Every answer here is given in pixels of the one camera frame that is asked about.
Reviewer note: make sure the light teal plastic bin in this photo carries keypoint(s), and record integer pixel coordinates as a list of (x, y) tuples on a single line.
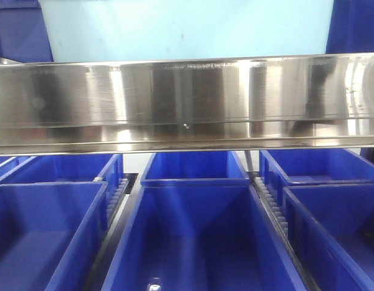
[(81, 31)]

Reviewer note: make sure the blue bin rear centre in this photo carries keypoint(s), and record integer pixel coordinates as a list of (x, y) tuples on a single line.
[(194, 168)]

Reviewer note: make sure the blue bin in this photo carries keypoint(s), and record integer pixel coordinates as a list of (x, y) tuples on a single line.
[(68, 168), (23, 33), (50, 234), (351, 27), (200, 238), (331, 229), (280, 168), (194, 168)]

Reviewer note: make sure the blue bin bottom centre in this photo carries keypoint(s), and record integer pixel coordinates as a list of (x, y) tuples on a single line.
[(200, 238)]

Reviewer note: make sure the blue bin rear right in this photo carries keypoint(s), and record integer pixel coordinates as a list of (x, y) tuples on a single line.
[(280, 168)]

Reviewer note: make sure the blue bin bottom left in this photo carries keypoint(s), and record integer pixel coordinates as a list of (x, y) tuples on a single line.
[(50, 234)]

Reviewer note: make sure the blue bin bottom right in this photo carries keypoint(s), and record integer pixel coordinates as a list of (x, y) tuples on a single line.
[(331, 229)]

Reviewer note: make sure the blue bin rear left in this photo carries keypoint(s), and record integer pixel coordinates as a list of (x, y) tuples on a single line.
[(68, 168)]

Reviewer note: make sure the blue bin top left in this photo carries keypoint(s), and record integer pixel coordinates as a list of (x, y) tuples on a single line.
[(23, 33)]

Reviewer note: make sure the blue bin top right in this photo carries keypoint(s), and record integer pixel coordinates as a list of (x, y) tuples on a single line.
[(351, 27)]

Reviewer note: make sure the stainless steel shelf front rail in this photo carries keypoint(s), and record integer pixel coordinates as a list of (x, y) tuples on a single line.
[(282, 102)]

